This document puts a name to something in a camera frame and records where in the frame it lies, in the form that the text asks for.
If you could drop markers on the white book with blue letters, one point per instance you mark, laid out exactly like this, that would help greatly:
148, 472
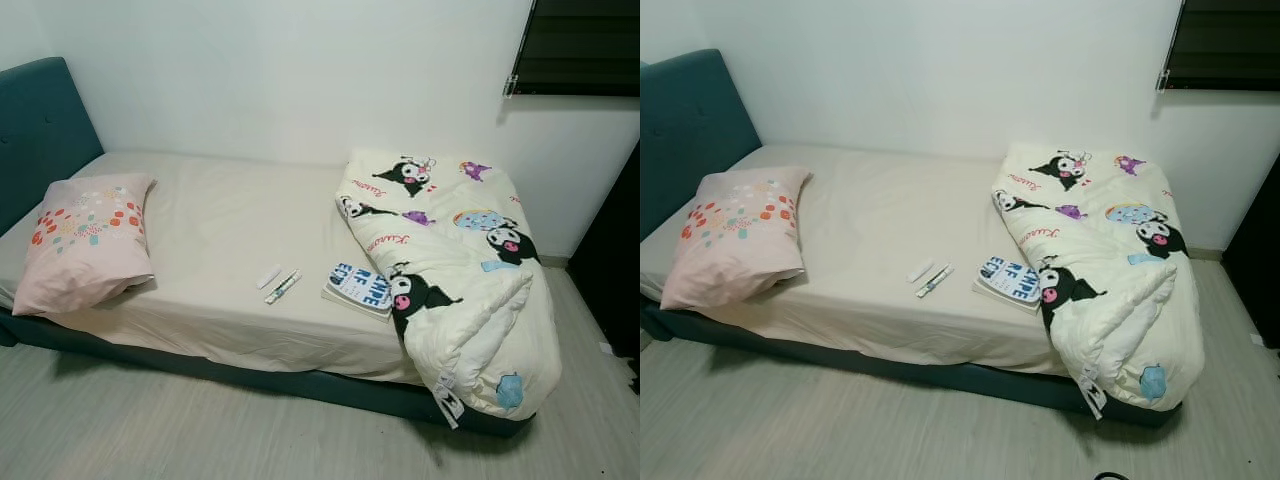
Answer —
355, 285
1008, 280

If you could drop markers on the black cabinet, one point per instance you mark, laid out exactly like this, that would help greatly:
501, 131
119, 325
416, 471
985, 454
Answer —
615, 270
1258, 260

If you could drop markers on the pink patterned pillow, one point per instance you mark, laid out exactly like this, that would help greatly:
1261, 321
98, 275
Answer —
735, 245
85, 250

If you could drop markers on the cream cartoon print duvet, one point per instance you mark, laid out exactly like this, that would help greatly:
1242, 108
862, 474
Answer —
440, 250
1095, 260

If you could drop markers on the black window blind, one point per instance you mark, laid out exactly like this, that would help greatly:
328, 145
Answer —
580, 45
1225, 45

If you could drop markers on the mattress with cream sheet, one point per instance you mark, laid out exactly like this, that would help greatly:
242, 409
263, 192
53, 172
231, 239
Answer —
880, 220
220, 220

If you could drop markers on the short white stick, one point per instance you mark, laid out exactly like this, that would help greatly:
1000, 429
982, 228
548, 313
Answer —
920, 271
269, 277

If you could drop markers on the teal upholstered bed frame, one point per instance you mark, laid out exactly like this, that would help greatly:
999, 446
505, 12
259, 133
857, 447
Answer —
690, 130
40, 130

